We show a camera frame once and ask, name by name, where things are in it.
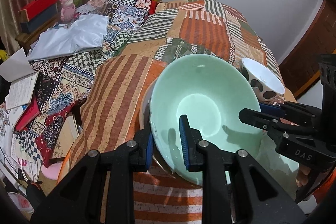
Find mint green bowl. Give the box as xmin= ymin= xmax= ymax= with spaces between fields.
xmin=150 ymin=54 xmax=262 ymax=185

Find mint green plate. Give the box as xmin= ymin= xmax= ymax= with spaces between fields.
xmin=224 ymin=131 xmax=298 ymax=198

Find right hand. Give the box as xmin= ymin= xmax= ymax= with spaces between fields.
xmin=295 ymin=164 xmax=311 ymax=187

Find white bowl black dots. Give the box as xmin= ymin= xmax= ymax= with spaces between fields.
xmin=241 ymin=57 xmax=285 ymax=102

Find white plastic bag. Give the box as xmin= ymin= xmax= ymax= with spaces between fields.
xmin=8 ymin=192 xmax=34 ymax=214

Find striped patchwork bedspread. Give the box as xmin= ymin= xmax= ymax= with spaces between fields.
xmin=69 ymin=0 xmax=280 ymax=223

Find red notebook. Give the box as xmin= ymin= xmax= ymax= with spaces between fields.
xmin=14 ymin=98 xmax=40 ymax=131

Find checkered patchwork quilt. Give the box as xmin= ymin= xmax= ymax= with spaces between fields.
xmin=14 ymin=0 xmax=155 ymax=164

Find open notebook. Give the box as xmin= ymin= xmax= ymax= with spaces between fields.
xmin=1 ymin=48 xmax=39 ymax=110

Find light blue plastic bag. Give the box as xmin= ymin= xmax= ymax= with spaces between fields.
xmin=27 ymin=14 xmax=109 ymax=61

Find dark blue flat box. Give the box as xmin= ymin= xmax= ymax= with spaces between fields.
xmin=20 ymin=4 xmax=58 ymax=34

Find pink toy figurine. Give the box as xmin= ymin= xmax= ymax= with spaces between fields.
xmin=58 ymin=0 xmax=76 ymax=22

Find red flat box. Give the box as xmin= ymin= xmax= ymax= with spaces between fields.
xmin=18 ymin=0 xmax=57 ymax=23

